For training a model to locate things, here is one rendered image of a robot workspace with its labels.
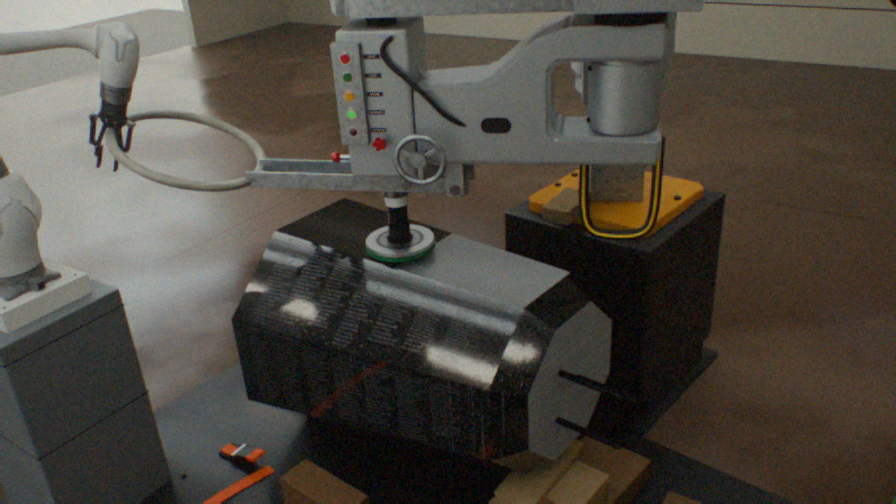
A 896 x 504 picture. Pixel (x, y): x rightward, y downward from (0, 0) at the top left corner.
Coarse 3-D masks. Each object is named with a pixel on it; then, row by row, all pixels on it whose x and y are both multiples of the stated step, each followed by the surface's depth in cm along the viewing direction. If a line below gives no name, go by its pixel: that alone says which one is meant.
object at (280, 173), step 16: (272, 160) 251; (288, 160) 250; (304, 160) 248; (320, 160) 248; (256, 176) 242; (272, 176) 241; (288, 176) 240; (304, 176) 238; (320, 176) 237; (336, 176) 236; (352, 176) 235; (464, 176) 236; (416, 192) 233; (432, 192) 232; (464, 192) 230
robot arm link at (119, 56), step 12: (108, 36) 225; (120, 36) 225; (132, 36) 228; (108, 48) 225; (120, 48) 226; (132, 48) 227; (108, 60) 227; (120, 60) 227; (132, 60) 229; (108, 72) 228; (120, 72) 228; (132, 72) 231; (108, 84) 231; (120, 84) 231; (132, 84) 235
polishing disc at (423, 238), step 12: (384, 228) 256; (420, 228) 254; (372, 240) 248; (384, 240) 248; (420, 240) 246; (432, 240) 245; (372, 252) 243; (384, 252) 240; (396, 252) 240; (408, 252) 239; (420, 252) 241
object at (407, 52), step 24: (360, 24) 217; (384, 24) 214; (408, 24) 213; (408, 48) 210; (384, 72) 213; (408, 72) 212; (384, 96) 216; (408, 96) 215; (384, 120) 220; (408, 120) 218; (408, 144) 221; (360, 168) 228; (384, 168) 226; (408, 168) 225
